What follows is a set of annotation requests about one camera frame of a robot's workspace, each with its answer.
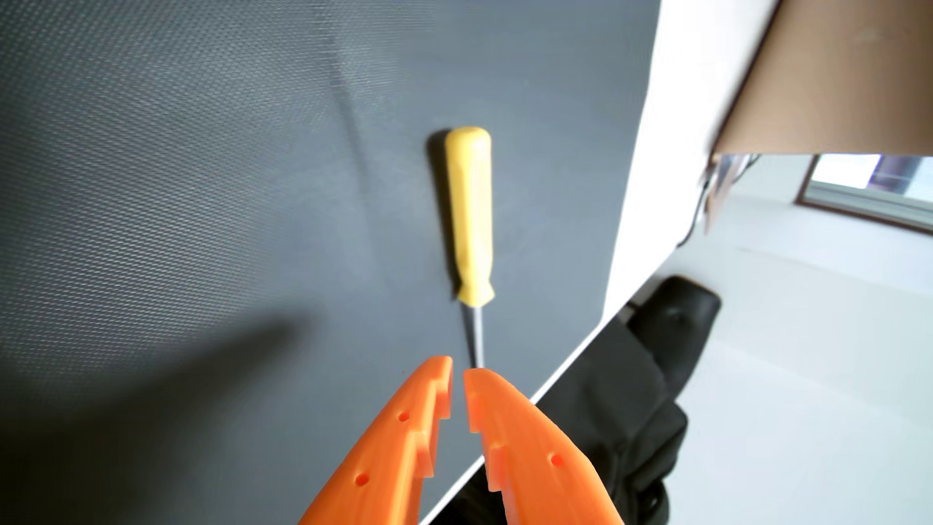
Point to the dark grey textured mat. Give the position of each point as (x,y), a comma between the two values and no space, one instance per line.
(219,182)

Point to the black office chair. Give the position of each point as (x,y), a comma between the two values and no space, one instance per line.
(619,408)

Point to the brown framed window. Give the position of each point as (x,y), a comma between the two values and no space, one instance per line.
(867,193)

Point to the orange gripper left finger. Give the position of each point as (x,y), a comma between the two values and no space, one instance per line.
(386,452)

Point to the pink laptop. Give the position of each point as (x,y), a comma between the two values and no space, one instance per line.
(723,182)

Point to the brown cardboard box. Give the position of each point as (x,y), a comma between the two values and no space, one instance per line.
(838,80)

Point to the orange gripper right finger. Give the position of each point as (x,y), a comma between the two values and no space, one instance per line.
(539,467)

